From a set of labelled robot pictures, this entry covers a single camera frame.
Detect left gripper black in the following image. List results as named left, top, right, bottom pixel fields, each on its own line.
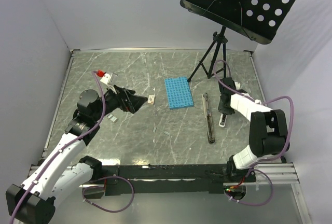
left=92, top=83, right=147, bottom=121

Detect black beige stapler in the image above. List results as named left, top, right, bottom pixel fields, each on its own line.
left=202, top=92, right=215, bottom=144

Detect grey staple strips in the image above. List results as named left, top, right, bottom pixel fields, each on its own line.
left=107, top=114, right=118, bottom=123

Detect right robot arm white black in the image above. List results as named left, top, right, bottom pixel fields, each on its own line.
left=218, top=77, right=289, bottom=181

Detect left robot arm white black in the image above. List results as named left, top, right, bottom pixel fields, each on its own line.
left=6, top=86, right=148, bottom=223

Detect small staple box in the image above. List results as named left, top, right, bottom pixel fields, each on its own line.
left=147, top=94, right=155, bottom=105

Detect blue studded building plate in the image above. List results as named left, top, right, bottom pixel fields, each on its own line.
left=164, top=76, right=194, bottom=109

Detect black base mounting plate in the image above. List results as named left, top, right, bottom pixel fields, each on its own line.
left=87, top=164, right=256, bottom=196

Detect black perforated music stand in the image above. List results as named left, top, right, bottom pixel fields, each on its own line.
left=179, top=0, right=312, bottom=92

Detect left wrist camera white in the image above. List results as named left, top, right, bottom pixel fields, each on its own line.
left=96, top=70, right=118, bottom=88

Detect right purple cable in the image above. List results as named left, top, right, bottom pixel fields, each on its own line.
left=213, top=60, right=295, bottom=205

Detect purple cable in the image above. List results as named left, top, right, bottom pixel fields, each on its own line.
left=213, top=60, right=295, bottom=205
left=9, top=70, right=134, bottom=224

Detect aluminium frame rail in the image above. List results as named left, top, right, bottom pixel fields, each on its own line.
left=25, top=163, right=312, bottom=224

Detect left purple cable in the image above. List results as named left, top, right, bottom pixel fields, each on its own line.
left=9, top=70, right=134, bottom=224

